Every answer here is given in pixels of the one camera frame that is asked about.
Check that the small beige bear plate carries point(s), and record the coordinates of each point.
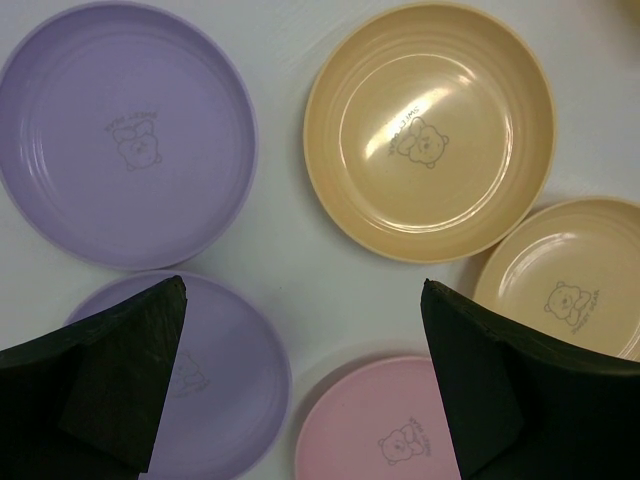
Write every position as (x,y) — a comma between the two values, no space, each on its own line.
(571,271)

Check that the small purple bear plate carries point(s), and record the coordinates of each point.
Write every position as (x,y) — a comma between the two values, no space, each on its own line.
(230,389)

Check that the large beige bear plate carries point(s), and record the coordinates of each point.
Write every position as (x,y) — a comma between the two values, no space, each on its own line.
(429,133)

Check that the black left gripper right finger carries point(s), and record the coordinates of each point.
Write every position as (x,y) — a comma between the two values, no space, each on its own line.
(523,405)

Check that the pink bear plate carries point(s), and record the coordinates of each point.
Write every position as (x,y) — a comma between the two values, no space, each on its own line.
(384,420)

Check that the large purple bear plate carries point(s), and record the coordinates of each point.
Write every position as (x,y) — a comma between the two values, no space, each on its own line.
(128,137)

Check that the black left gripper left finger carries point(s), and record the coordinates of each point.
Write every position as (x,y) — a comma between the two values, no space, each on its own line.
(85,401)

